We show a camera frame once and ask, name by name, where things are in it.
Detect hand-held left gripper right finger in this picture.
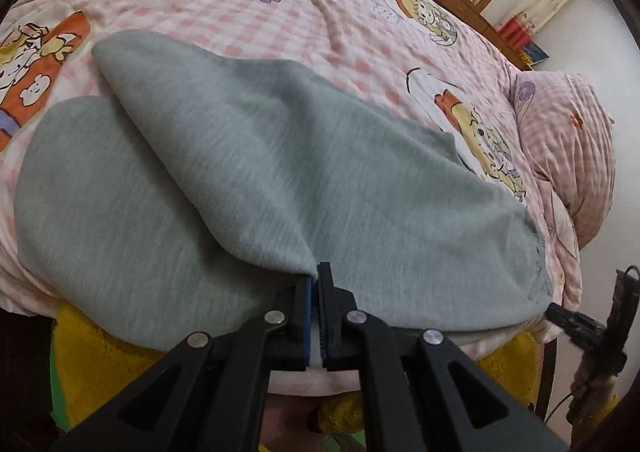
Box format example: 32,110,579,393
318,262,571,452

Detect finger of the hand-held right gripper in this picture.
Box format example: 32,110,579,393
545,302,593,339

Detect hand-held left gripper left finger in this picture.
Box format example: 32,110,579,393
50,276,316,452

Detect grey pants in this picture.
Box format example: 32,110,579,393
14,30,553,353

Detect person's right hand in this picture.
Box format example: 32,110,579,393
574,361,621,413

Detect pink checked pillow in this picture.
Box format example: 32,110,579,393
507,70,616,243

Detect yellow and green fleece blanket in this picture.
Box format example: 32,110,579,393
50,305,541,452

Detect blue box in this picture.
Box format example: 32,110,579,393
520,42,550,67

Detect cream and red curtain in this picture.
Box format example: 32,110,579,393
497,0,581,50

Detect pink checked printed blanket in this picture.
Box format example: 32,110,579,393
0,0,583,398

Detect dark wooden bed frame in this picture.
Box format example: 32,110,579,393
540,339,559,425

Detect black cable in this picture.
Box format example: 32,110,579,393
544,389,581,430

